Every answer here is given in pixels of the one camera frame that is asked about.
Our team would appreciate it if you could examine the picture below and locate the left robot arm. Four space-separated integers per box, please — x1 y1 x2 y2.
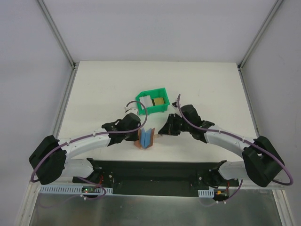
29 113 142 185

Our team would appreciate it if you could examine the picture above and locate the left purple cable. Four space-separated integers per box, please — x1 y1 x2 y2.
32 100 149 183

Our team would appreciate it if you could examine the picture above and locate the right white cable duct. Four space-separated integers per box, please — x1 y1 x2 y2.
198 188 214 198

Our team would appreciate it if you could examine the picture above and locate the green plastic bin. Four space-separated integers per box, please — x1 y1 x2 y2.
135 88 170 115

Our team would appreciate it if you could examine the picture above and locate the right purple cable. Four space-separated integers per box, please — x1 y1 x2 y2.
176 94 294 186

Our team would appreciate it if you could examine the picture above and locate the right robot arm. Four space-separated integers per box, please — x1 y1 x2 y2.
159 105 285 187

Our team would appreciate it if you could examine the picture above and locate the gold credit card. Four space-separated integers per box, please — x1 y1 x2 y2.
152 97 165 106

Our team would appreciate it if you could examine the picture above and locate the tan leather card holder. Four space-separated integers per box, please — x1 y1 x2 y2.
134 128 158 150

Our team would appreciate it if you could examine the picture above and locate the aluminium front rail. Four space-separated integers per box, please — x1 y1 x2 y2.
29 170 284 191

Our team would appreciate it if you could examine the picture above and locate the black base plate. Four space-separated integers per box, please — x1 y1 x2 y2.
86 158 239 197

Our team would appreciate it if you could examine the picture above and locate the left aluminium frame post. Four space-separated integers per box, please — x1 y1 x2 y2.
36 0 77 68

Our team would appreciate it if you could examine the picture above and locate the white cable duct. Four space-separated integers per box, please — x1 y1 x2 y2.
198 188 214 198
40 185 113 195

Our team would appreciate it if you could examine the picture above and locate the right aluminium frame post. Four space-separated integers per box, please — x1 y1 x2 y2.
238 0 285 71

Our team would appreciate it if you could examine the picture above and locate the aluminium frame post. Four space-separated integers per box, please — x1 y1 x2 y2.
238 0 285 71
36 0 77 68

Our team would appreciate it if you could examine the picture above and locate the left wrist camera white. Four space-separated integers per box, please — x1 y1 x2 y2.
125 106 139 115

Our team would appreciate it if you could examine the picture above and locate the purple cable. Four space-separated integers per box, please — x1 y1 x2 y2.
32 100 149 183
176 94 294 186

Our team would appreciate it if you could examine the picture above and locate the left white cable duct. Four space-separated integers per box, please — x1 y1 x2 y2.
40 185 113 195

